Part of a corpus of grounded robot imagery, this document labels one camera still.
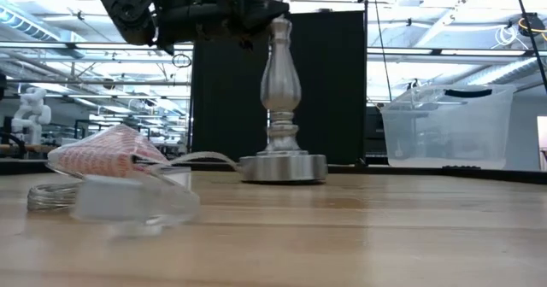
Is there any clear plastic storage bin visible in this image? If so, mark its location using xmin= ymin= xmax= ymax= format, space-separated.
xmin=379 ymin=84 xmax=517 ymax=171

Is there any black slanted pole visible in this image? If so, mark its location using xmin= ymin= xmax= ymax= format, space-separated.
xmin=511 ymin=0 xmax=547 ymax=92

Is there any ceiling reel with yellow cable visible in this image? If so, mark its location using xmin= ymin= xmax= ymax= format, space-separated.
xmin=508 ymin=12 xmax=547 ymax=40

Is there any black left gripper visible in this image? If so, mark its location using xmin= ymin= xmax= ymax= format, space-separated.
xmin=153 ymin=0 xmax=291 ymax=44

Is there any black equipment behind bin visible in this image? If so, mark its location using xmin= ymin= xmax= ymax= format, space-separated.
xmin=365 ymin=106 xmax=389 ymax=165

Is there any black aluminium table frame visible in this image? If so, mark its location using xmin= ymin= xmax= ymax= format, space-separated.
xmin=0 ymin=158 xmax=547 ymax=185

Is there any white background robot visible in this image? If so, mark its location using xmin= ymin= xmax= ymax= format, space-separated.
xmin=10 ymin=86 xmax=53 ymax=147

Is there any hanging black cable loop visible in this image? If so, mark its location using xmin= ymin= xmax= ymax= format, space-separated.
xmin=171 ymin=52 xmax=193 ymax=69

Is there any silver metal lamp base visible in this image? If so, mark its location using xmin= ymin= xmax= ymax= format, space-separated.
xmin=238 ymin=0 xmax=329 ymax=184

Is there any black room divider panel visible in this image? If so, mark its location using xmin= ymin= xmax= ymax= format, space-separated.
xmin=190 ymin=9 xmax=368 ymax=165

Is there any clear lamp power cord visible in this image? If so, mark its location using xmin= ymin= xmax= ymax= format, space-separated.
xmin=26 ymin=149 xmax=241 ymax=237

